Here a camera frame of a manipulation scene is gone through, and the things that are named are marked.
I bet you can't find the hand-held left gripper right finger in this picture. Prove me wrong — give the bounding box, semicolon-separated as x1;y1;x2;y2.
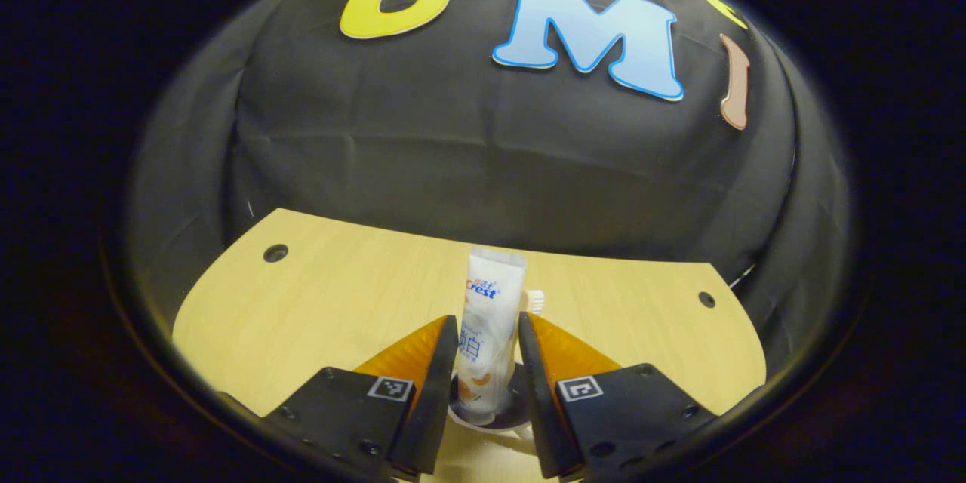
518;311;718;480

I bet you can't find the black backdrop cloth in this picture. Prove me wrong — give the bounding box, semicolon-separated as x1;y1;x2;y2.
125;0;854;363

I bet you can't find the light wooden desktop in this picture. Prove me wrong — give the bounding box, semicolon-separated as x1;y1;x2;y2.
172;208;767;483

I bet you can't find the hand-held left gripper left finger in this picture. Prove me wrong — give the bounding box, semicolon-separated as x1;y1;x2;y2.
264;315;460;480

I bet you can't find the white toothpaste tube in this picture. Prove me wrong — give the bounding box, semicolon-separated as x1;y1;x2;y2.
455;247;527;426

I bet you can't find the white cup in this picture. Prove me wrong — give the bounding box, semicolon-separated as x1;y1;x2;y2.
447;362;537;442

